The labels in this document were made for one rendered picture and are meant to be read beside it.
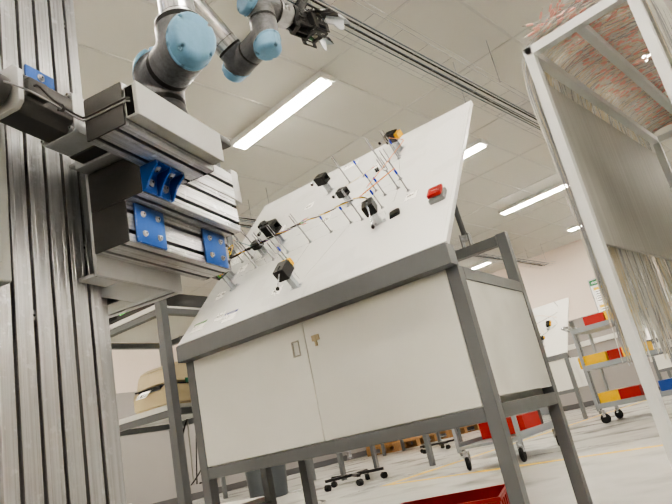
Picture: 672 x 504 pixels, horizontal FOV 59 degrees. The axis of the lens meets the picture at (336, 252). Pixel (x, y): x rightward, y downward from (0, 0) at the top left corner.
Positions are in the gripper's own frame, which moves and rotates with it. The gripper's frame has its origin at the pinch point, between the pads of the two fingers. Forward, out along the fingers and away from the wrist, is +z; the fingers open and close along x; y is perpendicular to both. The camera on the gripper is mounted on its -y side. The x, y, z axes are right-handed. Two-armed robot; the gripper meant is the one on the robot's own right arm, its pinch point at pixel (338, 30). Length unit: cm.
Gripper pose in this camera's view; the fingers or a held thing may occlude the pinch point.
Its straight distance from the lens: 198.1
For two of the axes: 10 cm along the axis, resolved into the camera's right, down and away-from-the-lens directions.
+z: 7.5, 0.4, 6.6
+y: 2.9, 8.8, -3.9
